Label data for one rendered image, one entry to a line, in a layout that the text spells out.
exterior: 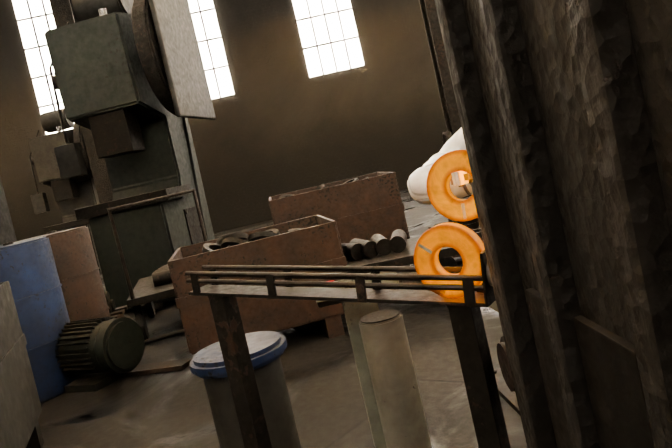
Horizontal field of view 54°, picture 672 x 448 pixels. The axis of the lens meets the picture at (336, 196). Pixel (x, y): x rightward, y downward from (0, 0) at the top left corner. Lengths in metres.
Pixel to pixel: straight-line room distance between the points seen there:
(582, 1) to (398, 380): 1.36
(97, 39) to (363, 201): 2.77
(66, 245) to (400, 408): 3.08
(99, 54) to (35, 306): 2.84
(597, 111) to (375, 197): 4.61
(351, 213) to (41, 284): 2.31
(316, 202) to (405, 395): 3.42
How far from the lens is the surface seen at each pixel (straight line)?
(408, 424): 1.83
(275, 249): 3.53
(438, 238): 1.34
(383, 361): 1.76
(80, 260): 4.54
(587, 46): 0.55
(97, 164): 9.57
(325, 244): 3.56
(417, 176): 1.77
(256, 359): 2.08
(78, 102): 6.29
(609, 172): 0.56
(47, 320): 4.07
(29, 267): 4.02
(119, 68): 6.13
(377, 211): 5.14
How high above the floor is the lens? 0.96
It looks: 3 degrees down
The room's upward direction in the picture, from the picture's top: 13 degrees counter-clockwise
